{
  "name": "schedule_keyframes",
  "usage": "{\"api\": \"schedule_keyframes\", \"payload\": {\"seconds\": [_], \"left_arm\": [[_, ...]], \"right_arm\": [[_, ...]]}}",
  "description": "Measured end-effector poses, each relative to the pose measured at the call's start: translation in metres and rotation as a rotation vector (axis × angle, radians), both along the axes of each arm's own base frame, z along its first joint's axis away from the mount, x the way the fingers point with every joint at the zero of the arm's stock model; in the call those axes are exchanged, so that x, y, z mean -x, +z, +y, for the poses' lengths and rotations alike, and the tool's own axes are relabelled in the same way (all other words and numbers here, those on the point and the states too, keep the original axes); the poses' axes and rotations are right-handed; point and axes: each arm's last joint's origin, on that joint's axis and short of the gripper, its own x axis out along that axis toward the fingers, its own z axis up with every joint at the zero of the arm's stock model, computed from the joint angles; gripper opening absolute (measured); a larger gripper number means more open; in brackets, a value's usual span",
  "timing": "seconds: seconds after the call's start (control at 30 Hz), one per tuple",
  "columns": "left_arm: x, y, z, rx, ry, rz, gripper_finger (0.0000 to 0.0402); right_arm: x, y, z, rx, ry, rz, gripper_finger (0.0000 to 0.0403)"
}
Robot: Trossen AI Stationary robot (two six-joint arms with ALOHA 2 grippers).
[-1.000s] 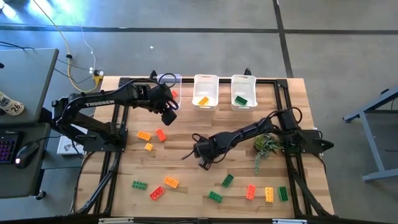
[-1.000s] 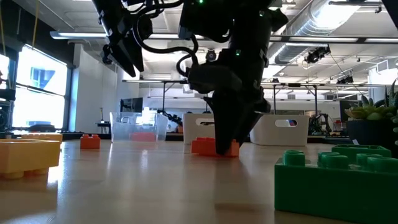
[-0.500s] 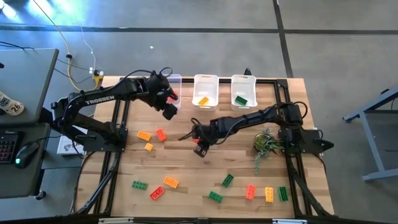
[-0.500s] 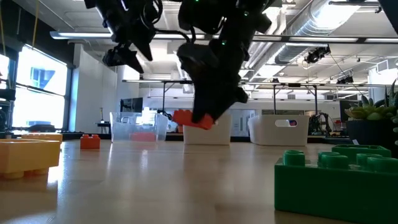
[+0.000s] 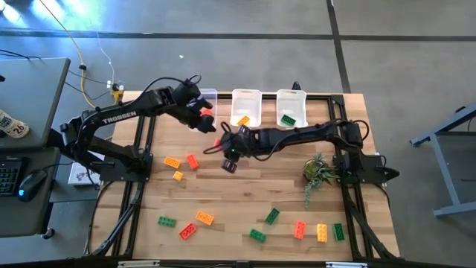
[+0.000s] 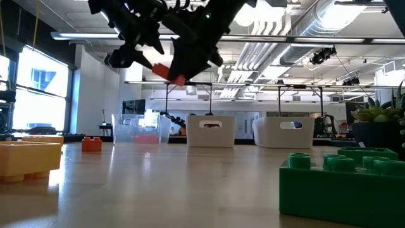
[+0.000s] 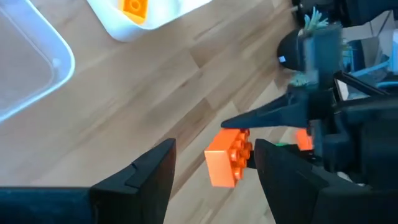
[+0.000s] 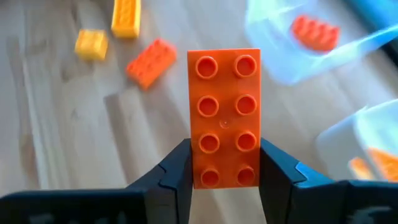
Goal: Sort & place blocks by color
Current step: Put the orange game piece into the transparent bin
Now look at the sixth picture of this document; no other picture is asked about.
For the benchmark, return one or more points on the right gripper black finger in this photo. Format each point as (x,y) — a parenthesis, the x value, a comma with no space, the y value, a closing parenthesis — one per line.
(190,57)

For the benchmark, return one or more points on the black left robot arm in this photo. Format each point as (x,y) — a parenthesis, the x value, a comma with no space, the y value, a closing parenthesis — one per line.
(98,6)

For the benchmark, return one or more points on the black aluminium table frame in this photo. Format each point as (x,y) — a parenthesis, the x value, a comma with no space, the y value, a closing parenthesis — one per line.
(243,141)

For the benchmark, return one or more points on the clear plastic bin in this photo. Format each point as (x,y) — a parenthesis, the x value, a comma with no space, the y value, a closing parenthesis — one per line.
(123,133)

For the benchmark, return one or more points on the white plastic bin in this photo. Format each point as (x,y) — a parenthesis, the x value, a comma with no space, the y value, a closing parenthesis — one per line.
(210,137)
(284,139)

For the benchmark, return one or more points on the small black side table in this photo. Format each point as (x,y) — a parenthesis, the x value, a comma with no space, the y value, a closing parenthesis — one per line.
(106,126)

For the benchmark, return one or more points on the large bright window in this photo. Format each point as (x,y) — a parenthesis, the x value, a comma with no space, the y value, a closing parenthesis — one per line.
(41,95)

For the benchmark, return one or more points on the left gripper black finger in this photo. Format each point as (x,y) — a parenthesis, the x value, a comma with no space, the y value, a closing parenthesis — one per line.
(155,41)
(140,60)

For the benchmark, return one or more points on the succulent plant in dark pot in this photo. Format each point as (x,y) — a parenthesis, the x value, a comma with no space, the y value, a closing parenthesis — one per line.
(376,134)

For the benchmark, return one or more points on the long ceiling light bar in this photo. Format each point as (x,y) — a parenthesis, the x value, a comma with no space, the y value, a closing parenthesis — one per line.
(329,40)

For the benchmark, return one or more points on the black background robot arm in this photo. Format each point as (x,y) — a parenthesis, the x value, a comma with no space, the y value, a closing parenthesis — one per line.
(326,125)
(174,119)

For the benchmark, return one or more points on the silver ceiling air duct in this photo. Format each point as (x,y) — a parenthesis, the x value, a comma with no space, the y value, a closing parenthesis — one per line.
(316,25)

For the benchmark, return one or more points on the green toy brick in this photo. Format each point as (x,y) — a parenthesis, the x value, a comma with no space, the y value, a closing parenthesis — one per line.
(364,152)
(332,196)

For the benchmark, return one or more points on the black background stand frame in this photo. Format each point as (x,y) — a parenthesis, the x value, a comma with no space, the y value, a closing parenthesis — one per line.
(190,83)
(279,101)

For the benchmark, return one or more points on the small yellow toy brick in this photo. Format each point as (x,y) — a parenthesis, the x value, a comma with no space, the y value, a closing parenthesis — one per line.
(34,139)

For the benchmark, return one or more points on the black ceiling camera mount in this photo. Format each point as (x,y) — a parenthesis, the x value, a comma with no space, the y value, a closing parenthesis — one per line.
(322,56)
(351,81)

